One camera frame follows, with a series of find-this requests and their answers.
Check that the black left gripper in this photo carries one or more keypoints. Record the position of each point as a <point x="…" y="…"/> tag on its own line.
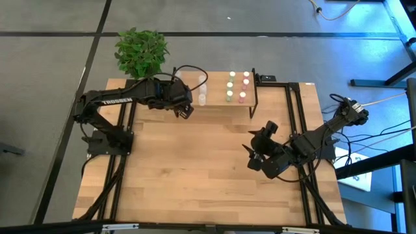
<point x="178" y="94"/>

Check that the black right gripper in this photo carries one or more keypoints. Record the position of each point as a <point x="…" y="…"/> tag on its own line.
<point x="265" y="144"/>

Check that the green medicine bottle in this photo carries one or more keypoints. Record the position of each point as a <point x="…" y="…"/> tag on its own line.
<point x="232" y="75"/>
<point x="229" y="86"/>

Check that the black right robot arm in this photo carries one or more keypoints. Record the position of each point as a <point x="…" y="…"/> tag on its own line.
<point x="308" y="143"/>

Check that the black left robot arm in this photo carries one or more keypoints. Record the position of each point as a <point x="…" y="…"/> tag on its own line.
<point x="113" y="101"/>

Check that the wooden shelf with black legs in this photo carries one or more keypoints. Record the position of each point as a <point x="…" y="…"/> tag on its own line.
<point x="221" y="97"/>

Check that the small black box device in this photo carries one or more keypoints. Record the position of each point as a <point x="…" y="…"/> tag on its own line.
<point x="267" y="78"/>

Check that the green leafy potted plant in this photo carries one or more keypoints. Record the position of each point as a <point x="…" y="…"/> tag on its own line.
<point x="141" y="53"/>

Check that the white sign board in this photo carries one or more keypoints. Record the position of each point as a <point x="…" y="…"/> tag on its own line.
<point x="360" y="182"/>

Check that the grey desk foot bar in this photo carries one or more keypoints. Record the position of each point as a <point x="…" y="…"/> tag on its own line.
<point x="377" y="83"/>
<point x="367" y="198"/>

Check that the grey chair base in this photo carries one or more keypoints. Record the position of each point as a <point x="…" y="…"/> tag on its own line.
<point x="9" y="149"/>

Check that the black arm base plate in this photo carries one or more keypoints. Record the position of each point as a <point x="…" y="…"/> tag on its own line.
<point x="330" y="151"/>
<point x="94" y="148"/>

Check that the silver metal bracket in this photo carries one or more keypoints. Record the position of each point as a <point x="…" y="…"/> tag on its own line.
<point x="300" y="230"/>
<point x="120" y="226"/>

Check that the black desk frame beam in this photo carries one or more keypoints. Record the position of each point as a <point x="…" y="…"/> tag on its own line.
<point x="403" y="73"/>
<point x="373" y="164"/>

